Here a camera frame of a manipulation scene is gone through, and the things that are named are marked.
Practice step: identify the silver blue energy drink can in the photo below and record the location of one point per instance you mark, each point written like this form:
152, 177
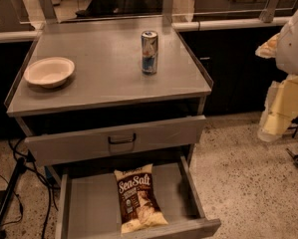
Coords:
149, 52

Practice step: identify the grey metal post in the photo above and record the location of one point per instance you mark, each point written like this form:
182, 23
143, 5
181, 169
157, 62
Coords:
167, 11
268, 12
48, 11

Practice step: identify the white paper bowl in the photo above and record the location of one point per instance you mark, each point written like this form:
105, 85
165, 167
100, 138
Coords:
49, 73

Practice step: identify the brown sea salt chip bag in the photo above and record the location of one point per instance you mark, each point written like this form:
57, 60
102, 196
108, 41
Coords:
138, 206

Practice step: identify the right grey metal post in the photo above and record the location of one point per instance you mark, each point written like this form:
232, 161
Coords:
268, 12

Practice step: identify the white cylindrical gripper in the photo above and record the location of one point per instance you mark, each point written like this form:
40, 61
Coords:
294, 47

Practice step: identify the grey metal drawer cabinet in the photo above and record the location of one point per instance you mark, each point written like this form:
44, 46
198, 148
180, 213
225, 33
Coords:
108, 87

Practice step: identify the middle grey metal post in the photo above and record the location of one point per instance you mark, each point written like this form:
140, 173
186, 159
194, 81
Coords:
167, 11

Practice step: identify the black drawer handle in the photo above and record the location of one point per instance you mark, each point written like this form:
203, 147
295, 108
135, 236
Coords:
122, 139

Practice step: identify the grey top drawer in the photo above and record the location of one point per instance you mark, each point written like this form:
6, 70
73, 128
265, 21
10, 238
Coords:
51, 149

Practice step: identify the grey open middle drawer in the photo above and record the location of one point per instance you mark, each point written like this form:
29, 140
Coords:
89, 204

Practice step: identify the black tripod leg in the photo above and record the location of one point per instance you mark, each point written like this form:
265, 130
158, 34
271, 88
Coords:
8, 192

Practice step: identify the white horizontal rail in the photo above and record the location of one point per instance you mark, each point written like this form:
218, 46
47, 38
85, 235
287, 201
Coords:
227, 24

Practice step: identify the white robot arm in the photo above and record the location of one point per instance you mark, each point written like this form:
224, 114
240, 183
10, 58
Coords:
281, 103

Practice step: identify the left grey metal post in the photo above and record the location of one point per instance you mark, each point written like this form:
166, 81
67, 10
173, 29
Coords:
48, 11

